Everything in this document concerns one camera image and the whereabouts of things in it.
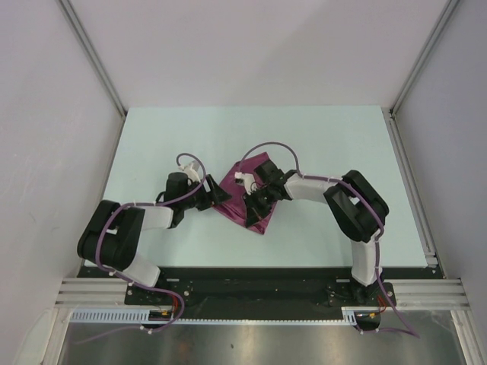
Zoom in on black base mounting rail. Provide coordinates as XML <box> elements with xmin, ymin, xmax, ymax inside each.
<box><xmin>78</xmin><ymin>265</ymin><xmax>396</xmax><ymax>316</ymax></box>

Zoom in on left aluminium frame post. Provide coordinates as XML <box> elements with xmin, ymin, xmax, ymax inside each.
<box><xmin>56</xmin><ymin>0</ymin><xmax>128</xmax><ymax>121</ymax></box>

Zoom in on aluminium frame post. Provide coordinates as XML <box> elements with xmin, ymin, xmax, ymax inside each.
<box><xmin>56</xmin><ymin>0</ymin><xmax>128</xmax><ymax>121</ymax></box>
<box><xmin>389</xmin><ymin>0</ymin><xmax>463</xmax><ymax>116</ymax></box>

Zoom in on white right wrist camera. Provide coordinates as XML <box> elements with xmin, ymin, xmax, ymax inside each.
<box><xmin>234</xmin><ymin>172</ymin><xmax>258</xmax><ymax>195</ymax></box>

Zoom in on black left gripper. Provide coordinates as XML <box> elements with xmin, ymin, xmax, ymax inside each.
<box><xmin>180</xmin><ymin>174</ymin><xmax>231</xmax><ymax>211</ymax></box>

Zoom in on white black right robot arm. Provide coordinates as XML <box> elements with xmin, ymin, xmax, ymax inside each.
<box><xmin>234</xmin><ymin>160</ymin><xmax>390</xmax><ymax>305</ymax></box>

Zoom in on white slotted cable duct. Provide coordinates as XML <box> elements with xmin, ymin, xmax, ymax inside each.
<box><xmin>70</xmin><ymin>308</ymin><xmax>380</xmax><ymax>328</ymax></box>

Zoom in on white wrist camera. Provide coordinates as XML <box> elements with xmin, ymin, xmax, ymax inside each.
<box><xmin>179</xmin><ymin>160</ymin><xmax>201</xmax><ymax>183</ymax></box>
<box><xmin>234</xmin><ymin>172</ymin><xmax>258</xmax><ymax>195</ymax></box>

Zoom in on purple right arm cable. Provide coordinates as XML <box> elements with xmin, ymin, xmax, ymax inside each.
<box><xmin>241</xmin><ymin>141</ymin><xmax>419</xmax><ymax>338</ymax></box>

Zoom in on right aluminium side rail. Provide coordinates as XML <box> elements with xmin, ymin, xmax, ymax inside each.
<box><xmin>382</xmin><ymin>108</ymin><xmax>441</xmax><ymax>268</ymax></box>

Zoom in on right aluminium frame post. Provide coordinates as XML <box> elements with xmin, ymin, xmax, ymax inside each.
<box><xmin>389</xmin><ymin>0</ymin><xmax>463</xmax><ymax>116</ymax></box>

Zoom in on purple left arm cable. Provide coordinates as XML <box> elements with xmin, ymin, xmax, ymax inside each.
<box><xmin>72</xmin><ymin>153</ymin><xmax>208</xmax><ymax>345</ymax></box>

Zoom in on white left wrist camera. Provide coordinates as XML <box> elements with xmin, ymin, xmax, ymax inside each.
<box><xmin>179</xmin><ymin>160</ymin><xmax>201</xmax><ymax>183</ymax></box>

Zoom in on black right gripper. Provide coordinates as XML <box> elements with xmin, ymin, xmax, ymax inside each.
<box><xmin>242</xmin><ymin>184</ymin><xmax>277</xmax><ymax>227</ymax></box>

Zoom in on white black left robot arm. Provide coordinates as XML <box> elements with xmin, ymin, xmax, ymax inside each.
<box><xmin>77</xmin><ymin>172</ymin><xmax>231</xmax><ymax>304</ymax></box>

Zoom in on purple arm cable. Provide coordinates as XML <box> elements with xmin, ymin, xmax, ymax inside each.
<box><xmin>72</xmin><ymin>153</ymin><xmax>208</xmax><ymax>345</ymax></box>
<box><xmin>241</xmin><ymin>141</ymin><xmax>419</xmax><ymax>338</ymax></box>

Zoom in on purple cloth napkin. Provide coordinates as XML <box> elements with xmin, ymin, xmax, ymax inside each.
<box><xmin>215</xmin><ymin>152</ymin><xmax>269</xmax><ymax>227</ymax></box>

